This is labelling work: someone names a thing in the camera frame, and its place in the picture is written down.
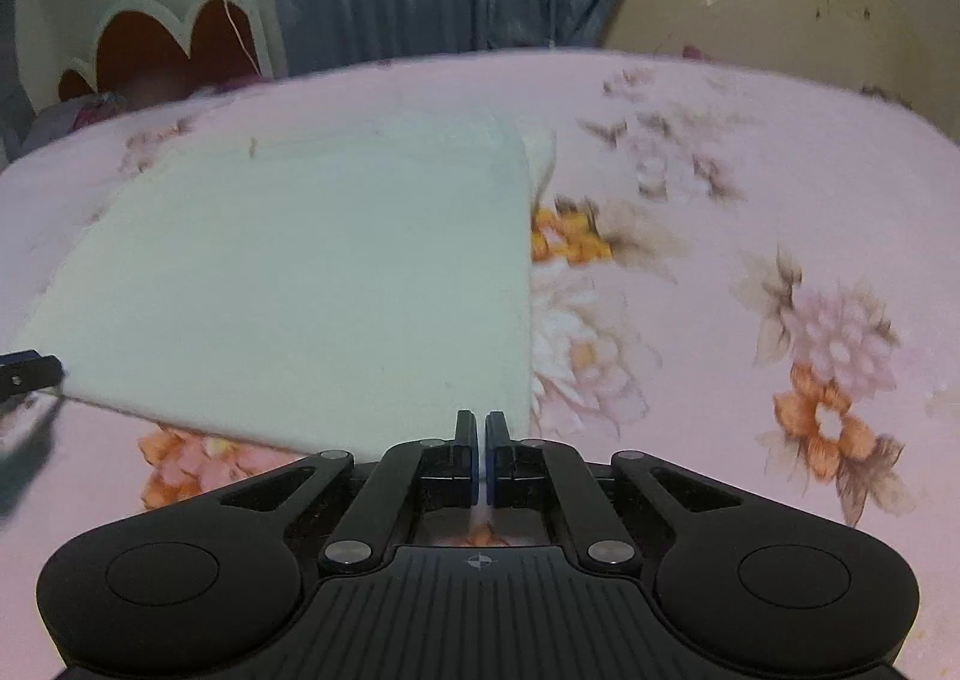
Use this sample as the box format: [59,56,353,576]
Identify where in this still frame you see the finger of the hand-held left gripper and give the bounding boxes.
[0,350,63,397]
[0,399,61,520]

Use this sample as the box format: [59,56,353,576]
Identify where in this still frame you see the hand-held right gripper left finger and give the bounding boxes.
[217,410,479,576]

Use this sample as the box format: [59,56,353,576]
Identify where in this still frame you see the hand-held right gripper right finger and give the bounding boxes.
[485,410,745,568]

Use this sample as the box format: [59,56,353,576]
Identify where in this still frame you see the white knit sweater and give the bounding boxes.
[11,106,560,465]

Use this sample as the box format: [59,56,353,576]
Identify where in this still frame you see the pile of clothes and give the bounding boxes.
[34,91,128,137]

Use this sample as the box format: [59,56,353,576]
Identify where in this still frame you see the red heart-shaped headboard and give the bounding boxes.
[58,0,275,105]

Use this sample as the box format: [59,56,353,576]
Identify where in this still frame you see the pink floral bedsheet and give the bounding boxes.
[0,46,960,655]

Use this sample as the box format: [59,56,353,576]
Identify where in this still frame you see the cream round headboard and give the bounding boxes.
[604,0,931,107]

